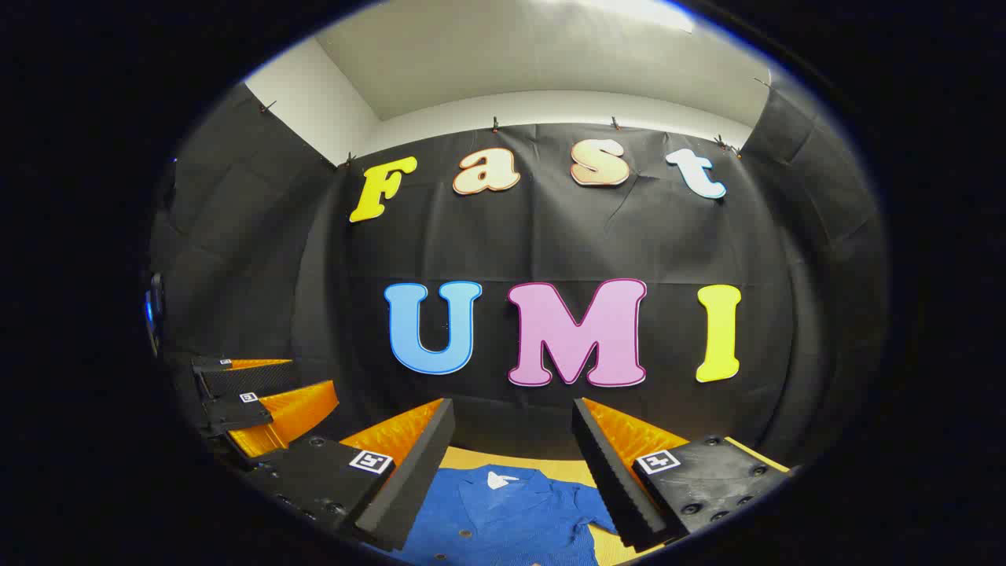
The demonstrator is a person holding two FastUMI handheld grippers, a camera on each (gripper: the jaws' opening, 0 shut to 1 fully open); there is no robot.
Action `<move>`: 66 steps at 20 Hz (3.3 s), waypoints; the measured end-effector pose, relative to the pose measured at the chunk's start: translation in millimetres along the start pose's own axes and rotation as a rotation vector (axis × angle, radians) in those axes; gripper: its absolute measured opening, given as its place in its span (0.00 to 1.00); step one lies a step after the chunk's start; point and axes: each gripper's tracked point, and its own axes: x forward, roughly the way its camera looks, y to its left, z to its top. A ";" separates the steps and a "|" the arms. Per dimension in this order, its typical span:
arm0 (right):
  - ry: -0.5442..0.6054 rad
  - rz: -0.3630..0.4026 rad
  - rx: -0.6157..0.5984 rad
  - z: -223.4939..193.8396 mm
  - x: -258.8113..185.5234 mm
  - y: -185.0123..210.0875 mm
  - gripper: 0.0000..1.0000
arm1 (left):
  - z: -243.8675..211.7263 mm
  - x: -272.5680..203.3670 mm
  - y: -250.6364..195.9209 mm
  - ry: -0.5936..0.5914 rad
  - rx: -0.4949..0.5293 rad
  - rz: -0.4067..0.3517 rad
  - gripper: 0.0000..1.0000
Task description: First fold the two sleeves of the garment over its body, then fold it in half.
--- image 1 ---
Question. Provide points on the blue button shirt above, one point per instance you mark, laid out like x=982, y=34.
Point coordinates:
x=503, y=519

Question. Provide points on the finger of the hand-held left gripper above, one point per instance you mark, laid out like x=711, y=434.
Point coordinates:
x=236, y=415
x=251, y=379

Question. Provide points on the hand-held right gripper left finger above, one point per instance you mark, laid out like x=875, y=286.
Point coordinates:
x=416, y=479

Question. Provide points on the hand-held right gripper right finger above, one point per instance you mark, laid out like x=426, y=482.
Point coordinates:
x=613, y=479

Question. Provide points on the black backdrop cloth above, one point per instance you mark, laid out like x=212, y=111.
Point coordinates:
x=550, y=236

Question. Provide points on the row of small cloth clamps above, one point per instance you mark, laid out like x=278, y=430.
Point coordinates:
x=495, y=124

